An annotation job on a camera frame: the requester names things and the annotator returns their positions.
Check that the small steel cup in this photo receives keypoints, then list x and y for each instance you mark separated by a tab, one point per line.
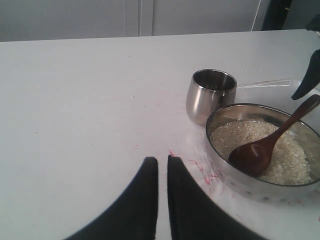
209	90

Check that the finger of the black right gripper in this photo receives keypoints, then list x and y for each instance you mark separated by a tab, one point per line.
311	78

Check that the dark vertical post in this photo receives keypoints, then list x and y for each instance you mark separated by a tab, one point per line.
276	15

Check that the brown wooden spoon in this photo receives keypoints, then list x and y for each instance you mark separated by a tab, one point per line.
254	157

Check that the white plastic tray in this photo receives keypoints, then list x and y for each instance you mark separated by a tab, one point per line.
274	93

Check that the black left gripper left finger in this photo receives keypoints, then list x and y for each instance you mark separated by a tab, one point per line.
134	214

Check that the white cabinet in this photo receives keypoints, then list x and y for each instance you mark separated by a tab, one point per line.
25	20

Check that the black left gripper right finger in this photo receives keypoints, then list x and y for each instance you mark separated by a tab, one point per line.
192	214

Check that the steel bowl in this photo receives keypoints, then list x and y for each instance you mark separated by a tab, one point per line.
253	188

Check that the beige granular powder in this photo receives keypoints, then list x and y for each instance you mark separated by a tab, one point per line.
288	164

